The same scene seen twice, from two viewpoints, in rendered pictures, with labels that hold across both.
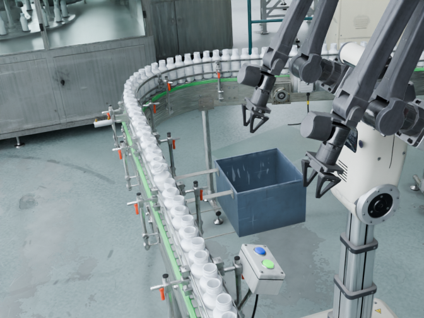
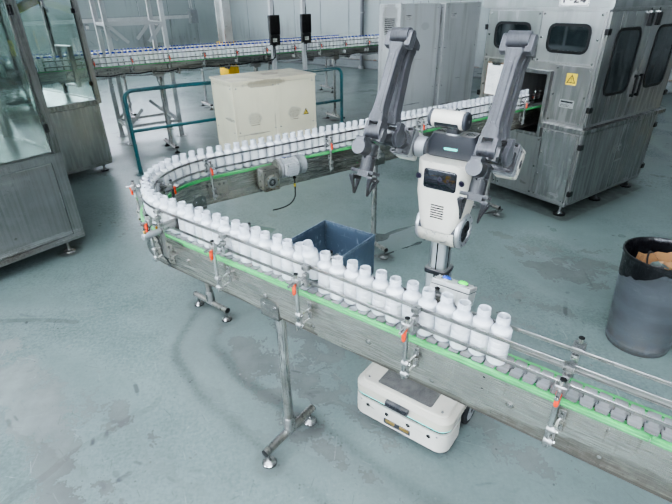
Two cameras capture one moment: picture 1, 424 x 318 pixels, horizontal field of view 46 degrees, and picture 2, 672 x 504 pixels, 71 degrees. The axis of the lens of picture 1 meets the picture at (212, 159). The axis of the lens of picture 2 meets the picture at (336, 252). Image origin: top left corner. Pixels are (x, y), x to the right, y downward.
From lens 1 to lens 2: 1.07 m
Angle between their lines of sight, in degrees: 34
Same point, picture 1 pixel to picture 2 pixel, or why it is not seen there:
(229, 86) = (220, 182)
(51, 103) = not seen: outside the picture
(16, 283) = (38, 466)
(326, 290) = not seen: hidden behind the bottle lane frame
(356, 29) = (252, 126)
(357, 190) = (454, 223)
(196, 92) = (190, 193)
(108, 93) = (16, 227)
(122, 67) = (28, 192)
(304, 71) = (396, 137)
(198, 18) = (68, 133)
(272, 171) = (323, 242)
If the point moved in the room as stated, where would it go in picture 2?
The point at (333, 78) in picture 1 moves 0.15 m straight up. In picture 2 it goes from (407, 142) to (410, 106)
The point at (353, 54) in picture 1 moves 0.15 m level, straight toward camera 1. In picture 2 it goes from (447, 116) to (471, 124)
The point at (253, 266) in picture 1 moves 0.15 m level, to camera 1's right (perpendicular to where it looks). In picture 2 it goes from (458, 287) to (485, 272)
